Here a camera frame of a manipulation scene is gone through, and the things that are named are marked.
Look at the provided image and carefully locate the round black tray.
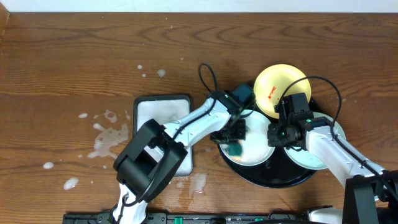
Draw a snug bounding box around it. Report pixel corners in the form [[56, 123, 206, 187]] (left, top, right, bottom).
[[216, 81, 323, 189]]

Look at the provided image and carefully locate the yellow plate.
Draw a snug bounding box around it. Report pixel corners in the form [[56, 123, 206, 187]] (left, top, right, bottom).
[[254, 64, 305, 119]]

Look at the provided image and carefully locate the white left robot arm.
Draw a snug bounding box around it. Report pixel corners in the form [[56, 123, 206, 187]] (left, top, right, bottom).
[[113, 95, 245, 223]]

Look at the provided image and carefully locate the green and yellow sponge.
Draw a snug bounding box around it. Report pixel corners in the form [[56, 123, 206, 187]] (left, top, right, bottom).
[[227, 142, 243, 157]]

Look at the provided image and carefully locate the light green plate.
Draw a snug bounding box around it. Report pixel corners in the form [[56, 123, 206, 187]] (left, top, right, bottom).
[[284, 112, 346, 170], [219, 111, 275, 166]]

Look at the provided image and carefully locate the rectangular black soap tray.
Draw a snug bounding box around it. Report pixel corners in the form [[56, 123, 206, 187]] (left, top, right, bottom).
[[133, 95, 193, 177]]

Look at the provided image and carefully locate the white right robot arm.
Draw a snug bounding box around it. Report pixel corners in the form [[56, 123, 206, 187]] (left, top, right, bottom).
[[267, 111, 397, 224]]

